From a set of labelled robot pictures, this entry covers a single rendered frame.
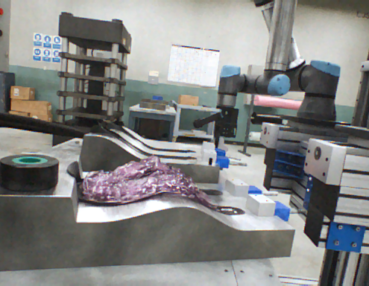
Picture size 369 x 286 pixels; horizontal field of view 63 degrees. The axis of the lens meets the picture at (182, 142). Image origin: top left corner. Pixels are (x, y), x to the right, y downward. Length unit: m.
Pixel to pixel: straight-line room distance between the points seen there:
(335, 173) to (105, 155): 0.57
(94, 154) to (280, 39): 0.73
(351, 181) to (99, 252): 0.58
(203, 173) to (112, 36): 4.14
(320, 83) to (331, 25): 7.21
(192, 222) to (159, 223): 0.05
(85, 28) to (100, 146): 4.15
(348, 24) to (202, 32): 3.53
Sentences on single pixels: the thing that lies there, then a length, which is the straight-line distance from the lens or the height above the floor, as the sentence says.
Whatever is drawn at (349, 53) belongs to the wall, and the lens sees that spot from 8.64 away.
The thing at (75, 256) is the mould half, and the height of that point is 0.82.
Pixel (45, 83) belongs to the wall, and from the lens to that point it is 7.87.
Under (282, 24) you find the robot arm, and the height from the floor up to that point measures 1.34.
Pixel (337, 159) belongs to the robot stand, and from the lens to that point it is 0.78.
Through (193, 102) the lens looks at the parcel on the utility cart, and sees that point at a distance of 6.80.
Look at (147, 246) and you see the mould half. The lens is 0.49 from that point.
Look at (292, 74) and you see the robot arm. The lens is 1.38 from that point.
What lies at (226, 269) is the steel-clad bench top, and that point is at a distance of 0.53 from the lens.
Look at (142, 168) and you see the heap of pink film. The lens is 0.63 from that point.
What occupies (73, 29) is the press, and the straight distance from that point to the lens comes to 4.96.
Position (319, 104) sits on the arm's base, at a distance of 1.29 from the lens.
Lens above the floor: 1.07
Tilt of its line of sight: 9 degrees down
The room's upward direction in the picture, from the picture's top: 7 degrees clockwise
